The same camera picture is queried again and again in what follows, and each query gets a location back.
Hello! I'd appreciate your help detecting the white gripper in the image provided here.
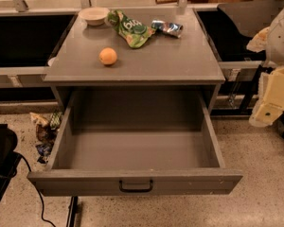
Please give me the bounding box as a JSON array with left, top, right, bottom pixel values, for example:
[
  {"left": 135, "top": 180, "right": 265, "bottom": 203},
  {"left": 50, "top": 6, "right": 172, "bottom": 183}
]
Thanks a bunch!
[{"left": 246, "top": 27, "right": 284, "bottom": 128}]

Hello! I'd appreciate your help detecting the orange fruit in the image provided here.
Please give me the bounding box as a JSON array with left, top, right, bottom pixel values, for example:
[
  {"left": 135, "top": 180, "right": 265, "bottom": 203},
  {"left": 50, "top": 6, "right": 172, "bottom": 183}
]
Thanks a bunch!
[{"left": 99, "top": 47, "right": 117, "bottom": 65}]

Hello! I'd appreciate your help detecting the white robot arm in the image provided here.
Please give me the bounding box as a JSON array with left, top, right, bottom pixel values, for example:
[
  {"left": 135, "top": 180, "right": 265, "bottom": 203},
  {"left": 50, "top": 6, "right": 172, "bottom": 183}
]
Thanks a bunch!
[{"left": 246, "top": 9, "right": 284, "bottom": 127}]

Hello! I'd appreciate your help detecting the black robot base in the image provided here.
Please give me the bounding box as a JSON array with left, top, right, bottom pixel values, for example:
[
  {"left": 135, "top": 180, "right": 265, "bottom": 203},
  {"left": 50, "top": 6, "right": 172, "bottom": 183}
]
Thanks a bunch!
[{"left": 0, "top": 124, "right": 19, "bottom": 201}]

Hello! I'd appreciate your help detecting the open grey top drawer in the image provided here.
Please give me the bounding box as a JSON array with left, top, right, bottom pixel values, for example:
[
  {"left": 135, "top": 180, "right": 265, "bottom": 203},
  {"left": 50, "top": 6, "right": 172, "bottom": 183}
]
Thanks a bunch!
[{"left": 28, "top": 90, "right": 242, "bottom": 196}]

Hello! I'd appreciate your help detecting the grey drawer cabinet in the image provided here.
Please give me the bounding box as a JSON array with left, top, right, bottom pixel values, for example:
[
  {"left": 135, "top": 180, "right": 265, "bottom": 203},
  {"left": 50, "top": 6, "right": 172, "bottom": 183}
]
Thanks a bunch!
[{"left": 43, "top": 7, "right": 226, "bottom": 113}]

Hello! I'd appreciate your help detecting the black tray table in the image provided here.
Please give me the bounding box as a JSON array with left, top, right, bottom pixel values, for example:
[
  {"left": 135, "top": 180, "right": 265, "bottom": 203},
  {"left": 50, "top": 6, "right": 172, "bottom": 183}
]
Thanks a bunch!
[{"left": 217, "top": 0, "right": 284, "bottom": 62}]

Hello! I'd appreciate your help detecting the crushed blue silver can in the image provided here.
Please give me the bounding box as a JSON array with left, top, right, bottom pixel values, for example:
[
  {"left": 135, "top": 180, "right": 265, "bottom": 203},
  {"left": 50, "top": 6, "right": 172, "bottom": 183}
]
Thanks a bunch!
[{"left": 151, "top": 20, "right": 183, "bottom": 38}]

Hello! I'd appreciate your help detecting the brown wooden stick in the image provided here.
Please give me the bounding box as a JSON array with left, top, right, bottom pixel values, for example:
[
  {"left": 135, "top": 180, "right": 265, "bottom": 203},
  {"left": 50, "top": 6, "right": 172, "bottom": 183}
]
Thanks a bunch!
[{"left": 155, "top": 0, "right": 178, "bottom": 4}]

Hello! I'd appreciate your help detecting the green chip bag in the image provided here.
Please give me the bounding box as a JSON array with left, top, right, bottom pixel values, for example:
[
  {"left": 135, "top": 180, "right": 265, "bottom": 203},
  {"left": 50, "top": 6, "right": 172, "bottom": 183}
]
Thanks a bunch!
[{"left": 106, "top": 9, "right": 155, "bottom": 49}]

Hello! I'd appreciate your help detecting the white paper bowl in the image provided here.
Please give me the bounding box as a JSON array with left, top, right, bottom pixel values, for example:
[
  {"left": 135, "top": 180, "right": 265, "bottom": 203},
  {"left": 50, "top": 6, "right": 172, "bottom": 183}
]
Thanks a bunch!
[{"left": 79, "top": 7, "right": 109, "bottom": 26}]

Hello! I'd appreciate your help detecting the snack wrappers pile on floor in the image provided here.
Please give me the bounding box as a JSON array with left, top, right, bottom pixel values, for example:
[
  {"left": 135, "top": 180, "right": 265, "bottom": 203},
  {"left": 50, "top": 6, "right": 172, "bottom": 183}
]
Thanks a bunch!
[{"left": 30, "top": 112, "right": 62, "bottom": 164}]

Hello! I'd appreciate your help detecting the black drawer handle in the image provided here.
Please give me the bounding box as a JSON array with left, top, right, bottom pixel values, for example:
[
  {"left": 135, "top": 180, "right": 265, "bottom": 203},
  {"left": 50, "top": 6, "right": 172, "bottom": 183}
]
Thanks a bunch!
[{"left": 118, "top": 180, "right": 153, "bottom": 193}]

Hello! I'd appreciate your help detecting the black cable on floor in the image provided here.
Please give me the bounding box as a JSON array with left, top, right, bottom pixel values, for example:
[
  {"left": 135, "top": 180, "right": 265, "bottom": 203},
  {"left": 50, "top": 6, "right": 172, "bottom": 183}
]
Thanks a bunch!
[{"left": 16, "top": 152, "right": 57, "bottom": 227}]

